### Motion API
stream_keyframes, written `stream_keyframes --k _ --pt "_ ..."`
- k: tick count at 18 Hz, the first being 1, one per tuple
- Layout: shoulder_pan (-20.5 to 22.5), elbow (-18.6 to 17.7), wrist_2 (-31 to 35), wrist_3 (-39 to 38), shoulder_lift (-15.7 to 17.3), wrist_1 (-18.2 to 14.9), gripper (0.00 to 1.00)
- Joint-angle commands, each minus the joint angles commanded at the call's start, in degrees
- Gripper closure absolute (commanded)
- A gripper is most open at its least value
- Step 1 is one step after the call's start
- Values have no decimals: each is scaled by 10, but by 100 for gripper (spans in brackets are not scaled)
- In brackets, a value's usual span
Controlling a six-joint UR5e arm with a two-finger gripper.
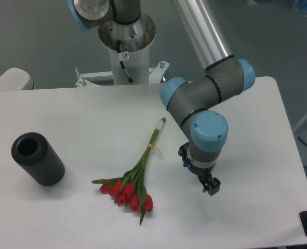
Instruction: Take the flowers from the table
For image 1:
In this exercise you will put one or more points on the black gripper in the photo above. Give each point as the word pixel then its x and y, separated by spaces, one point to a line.
pixel 210 184

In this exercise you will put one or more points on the red tulip bouquet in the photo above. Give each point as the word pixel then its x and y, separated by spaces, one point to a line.
pixel 130 188

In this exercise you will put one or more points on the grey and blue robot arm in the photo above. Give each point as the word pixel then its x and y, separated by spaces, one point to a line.
pixel 189 103

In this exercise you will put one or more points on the black ribbed cylinder vase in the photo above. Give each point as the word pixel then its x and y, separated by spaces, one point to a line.
pixel 36 156

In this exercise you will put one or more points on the white chair edge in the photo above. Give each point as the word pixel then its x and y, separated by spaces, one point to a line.
pixel 16 79

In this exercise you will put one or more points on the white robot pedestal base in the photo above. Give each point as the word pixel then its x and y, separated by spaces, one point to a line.
pixel 129 52

